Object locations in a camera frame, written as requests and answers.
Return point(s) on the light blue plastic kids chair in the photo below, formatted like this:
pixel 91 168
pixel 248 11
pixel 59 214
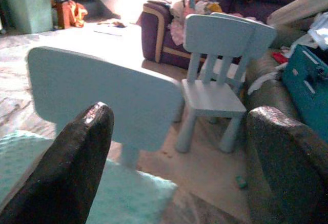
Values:
pixel 264 39
pixel 212 98
pixel 102 90

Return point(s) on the small green floor toy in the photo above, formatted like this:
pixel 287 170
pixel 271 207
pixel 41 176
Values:
pixel 241 182

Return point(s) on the blue hard shell suitcase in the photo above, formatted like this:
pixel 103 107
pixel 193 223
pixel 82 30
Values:
pixel 302 93

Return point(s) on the orange bag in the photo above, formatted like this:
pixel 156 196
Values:
pixel 71 13

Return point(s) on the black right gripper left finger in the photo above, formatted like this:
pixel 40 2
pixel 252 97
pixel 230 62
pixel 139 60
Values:
pixel 64 178

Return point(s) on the green plastic bin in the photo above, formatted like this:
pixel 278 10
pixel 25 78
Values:
pixel 28 6

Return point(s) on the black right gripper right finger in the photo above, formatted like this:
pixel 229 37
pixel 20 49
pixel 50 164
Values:
pixel 287 178

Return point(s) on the purple sofa with tan trim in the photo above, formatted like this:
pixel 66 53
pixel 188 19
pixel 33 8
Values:
pixel 150 37

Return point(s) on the colourful clothes pile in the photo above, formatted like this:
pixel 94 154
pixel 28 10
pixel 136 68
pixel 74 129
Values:
pixel 194 6

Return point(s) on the teal dotted plush pillow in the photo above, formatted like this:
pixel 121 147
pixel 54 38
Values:
pixel 133 195

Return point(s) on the small red item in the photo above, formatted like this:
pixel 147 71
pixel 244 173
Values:
pixel 279 57

